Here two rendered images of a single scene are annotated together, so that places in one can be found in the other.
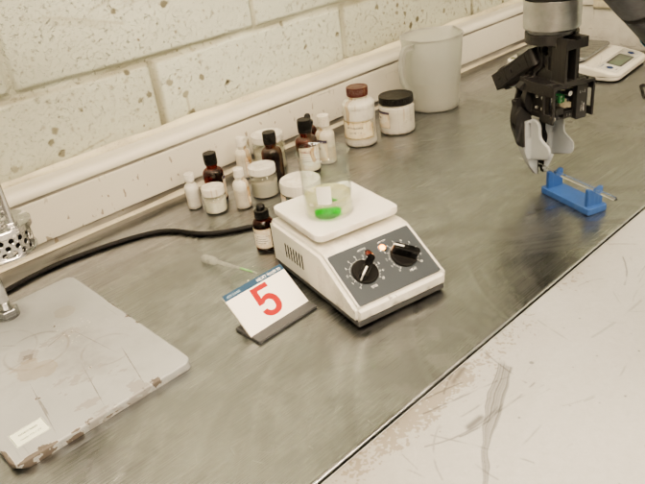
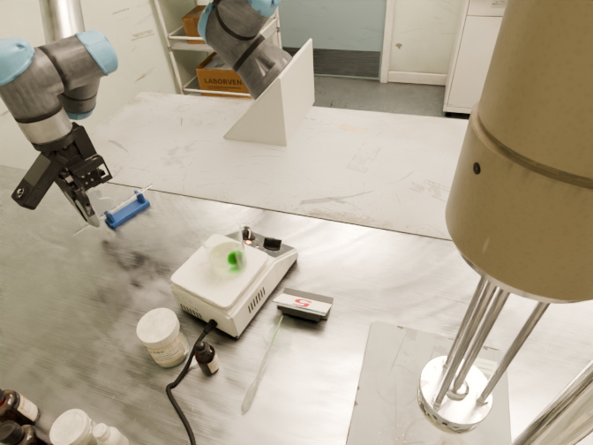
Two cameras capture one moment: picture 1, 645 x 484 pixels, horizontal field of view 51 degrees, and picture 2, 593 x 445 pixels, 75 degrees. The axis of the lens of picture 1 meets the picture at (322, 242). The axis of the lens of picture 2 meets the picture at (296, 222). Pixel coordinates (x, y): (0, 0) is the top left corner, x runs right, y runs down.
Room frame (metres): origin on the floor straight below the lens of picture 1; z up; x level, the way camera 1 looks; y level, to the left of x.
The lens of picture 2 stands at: (0.85, 0.40, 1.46)
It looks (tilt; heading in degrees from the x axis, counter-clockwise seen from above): 44 degrees down; 242
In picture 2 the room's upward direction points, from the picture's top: 5 degrees counter-clockwise
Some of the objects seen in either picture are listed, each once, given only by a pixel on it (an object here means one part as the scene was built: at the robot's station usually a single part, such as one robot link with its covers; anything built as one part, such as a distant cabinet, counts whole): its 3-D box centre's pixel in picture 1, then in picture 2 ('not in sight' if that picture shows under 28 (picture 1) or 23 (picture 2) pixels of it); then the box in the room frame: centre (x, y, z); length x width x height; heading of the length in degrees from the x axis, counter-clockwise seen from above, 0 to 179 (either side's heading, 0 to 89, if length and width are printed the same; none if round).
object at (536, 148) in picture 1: (537, 149); (99, 207); (0.91, -0.33, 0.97); 0.06 x 0.03 x 0.09; 20
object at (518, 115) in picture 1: (526, 115); (79, 197); (0.93, -0.32, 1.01); 0.05 x 0.02 x 0.09; 110
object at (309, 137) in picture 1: (306, 146); (6, 406); (1.11, 0.01, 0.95); 0.04 x 0.04 x 0.10
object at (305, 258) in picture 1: (348, 246); (235, 274); (0.75, -0.03, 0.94); 0.22 x 0.13 x 0.08; 28
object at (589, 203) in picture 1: (573, 189); (125, 207); (0.87, -0.37, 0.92); 0.10 x 0.03 x 0.04; 20
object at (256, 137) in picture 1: (269, 150); not in sight; (1.15, 0.07, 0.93); 0.06 x 0.06 x 0.07
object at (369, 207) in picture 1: (334, 208); (221, 267); (0.77, -0.02, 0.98); 0.12 x 0.12 x 0.01; 28
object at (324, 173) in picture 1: (324, 182); (224, 250); (0.76, -0.01, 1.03); 0.07 x 0.06 x 0.08; 32
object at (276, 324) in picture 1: (270, 302); (303, 300); (0.67, 0.07, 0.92); 0.09 x 0.06 x 0.04; 131
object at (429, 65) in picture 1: (428, 72); not in sight; (1.37, -0.26, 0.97); 0.18 x 0.13 x 0.15; 133
